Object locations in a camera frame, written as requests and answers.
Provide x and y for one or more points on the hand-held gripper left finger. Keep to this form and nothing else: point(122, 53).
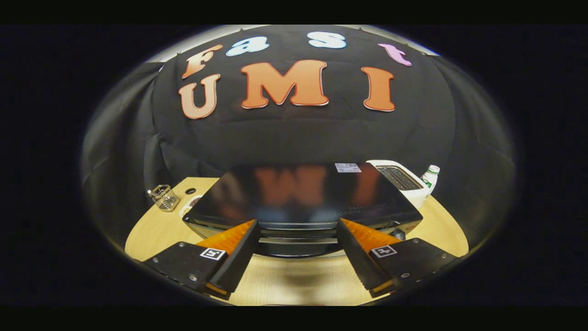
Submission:
point(241, 257)

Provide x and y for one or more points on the white pop-up toaster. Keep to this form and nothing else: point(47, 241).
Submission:
point(415, 193)

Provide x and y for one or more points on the black toaster oven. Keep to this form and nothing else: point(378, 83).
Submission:
point(294, 197)

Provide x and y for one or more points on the black backdrop cloth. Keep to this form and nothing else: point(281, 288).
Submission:
point(298, 133)

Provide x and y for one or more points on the white divided snack dish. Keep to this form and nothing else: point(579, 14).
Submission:
point(188, 206)

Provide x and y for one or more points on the white bottle green label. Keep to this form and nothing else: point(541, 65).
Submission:
point(431, 177)

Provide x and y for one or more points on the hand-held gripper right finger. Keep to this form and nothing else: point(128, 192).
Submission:
point(358, 262)

